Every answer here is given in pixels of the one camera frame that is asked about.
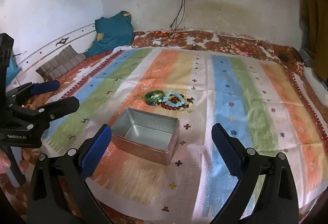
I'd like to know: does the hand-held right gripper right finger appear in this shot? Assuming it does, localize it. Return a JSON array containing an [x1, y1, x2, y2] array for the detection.
[[211, 123, 300, 224]]

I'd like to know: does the striped woven mat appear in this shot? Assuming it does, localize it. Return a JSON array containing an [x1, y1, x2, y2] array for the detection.
[[42, 47, 328, 217]]

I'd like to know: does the person's left hand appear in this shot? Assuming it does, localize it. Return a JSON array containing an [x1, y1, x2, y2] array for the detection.
[[0, 148, 32, 176]]

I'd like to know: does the folded grey blanket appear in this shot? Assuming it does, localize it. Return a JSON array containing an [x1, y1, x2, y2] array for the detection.
[[35, 45, 87, 82]]

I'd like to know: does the light blue bead bracelet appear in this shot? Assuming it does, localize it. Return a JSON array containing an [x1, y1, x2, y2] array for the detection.
[[163, 91, 186, 108]]

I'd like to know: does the yellow hanging cloth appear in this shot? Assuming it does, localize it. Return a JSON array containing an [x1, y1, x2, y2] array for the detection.
[[300, 0, 328, 81]]

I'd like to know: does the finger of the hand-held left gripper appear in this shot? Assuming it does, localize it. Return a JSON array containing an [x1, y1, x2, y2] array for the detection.
[[5, 80, 61, 102], [10, 96, 80, 133]]

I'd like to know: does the dark bead bracelet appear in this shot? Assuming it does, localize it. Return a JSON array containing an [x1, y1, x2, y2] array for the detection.
[[179, 94, 195, 113]]

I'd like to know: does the black power cable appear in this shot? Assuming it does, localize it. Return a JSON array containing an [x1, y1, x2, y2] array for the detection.
[[131, 0, 186, 48], [169, 0, 186, 30]]

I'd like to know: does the striped woven cloth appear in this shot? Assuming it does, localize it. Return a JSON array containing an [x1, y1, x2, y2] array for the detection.
[[0, 29, 328, 224]]

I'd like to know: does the white bed headboard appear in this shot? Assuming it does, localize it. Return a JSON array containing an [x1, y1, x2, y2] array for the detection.
[[0, 23, 97, 86]]

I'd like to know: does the teal garment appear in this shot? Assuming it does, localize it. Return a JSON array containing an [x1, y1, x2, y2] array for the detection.
[[84, 11, 135, 58]]

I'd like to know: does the red bead bracelet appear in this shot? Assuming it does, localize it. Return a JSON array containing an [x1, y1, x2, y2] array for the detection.
[[160, 101, 180, 112]]

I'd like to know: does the green jade bangle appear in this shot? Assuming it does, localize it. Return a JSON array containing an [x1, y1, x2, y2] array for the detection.
[[144, 90, 165, 103]]

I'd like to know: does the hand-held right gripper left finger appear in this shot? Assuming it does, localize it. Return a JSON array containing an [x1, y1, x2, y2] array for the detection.
[[27, 123, 113, 224]]

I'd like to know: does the rectangular metal tin box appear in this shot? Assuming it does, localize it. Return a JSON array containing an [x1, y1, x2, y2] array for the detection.
[[111, 108, 180, 166]]

